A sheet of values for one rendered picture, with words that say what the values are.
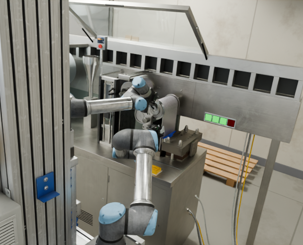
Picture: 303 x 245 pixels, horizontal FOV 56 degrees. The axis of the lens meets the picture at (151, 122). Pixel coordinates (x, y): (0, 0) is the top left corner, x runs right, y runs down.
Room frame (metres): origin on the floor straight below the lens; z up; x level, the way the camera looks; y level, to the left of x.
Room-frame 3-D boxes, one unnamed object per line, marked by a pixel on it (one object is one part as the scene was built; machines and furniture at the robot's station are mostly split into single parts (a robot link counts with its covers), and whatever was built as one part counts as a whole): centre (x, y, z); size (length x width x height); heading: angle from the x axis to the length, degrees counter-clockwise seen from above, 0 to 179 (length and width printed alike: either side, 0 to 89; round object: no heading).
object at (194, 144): (2.02, -0.35, 0.96); 0.10 x 0.03 x 0.11; 151
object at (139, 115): (2.16, 0.02, 1.17); 0.26 x 0.12 x 0.12; 151
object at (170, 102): (2.17, 0.03, 1.16); 0.39 x 0.23 x 0.51; 61
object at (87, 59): (2.44, 0.56, 1.50); 0.14 x 0.14 x 0.06
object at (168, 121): (2.07, -0.13, 1.12); 0.23 x 0.01 x 0.18; 151
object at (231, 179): (3.68, -0.88, 0.05); 1.19 x 0.83 x 0.11; 56
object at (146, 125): (1.98, 0.03, 1.05); 0.06 x 0.05 x 0.31; 151
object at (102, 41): (2.28, 0.44, 1.66); 0.07 x 0.07 x 0.10; 77
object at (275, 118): (2.70, 0.33, 1.29); 3.10 x 0.28 x 0.30; 61
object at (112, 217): (1.08, 0.13, 0.98); 0.13 x 0.12 x 0.14; 94
